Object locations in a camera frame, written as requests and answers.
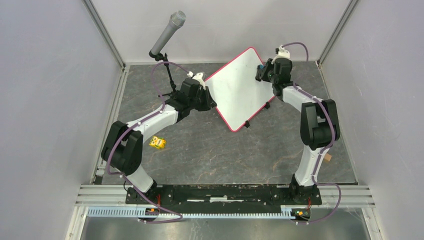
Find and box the grey microphone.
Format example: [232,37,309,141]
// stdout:
[149,10,186,58]

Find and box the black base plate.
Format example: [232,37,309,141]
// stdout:
[146,184,322,214]

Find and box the black microphone stand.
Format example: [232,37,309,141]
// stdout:
[148,51,177,96]

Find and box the small wooden block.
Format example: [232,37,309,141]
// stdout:
[324,153,332,162]

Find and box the pink framed whiteboard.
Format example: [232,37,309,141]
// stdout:
[205,47,275,132]

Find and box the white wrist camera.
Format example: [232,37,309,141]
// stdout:
[186,71,206,89]
[271,46,291,64]

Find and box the white slotted cable duct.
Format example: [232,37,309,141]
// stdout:
[87,206,309,220]

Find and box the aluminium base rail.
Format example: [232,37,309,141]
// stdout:
[75,185,376,209]

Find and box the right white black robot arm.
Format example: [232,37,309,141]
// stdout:
[255,57,341,204]

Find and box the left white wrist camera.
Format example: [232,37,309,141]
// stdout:
[186,71,206,89]

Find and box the yellow toy block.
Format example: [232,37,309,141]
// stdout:
[148,135,167,149]

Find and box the blue black whiteboard eraser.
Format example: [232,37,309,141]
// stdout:
[257,64,265,71]

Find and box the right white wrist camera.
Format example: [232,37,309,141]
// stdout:
[271,46,291,64]

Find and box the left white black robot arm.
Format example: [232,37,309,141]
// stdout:
[100,78,217,204]

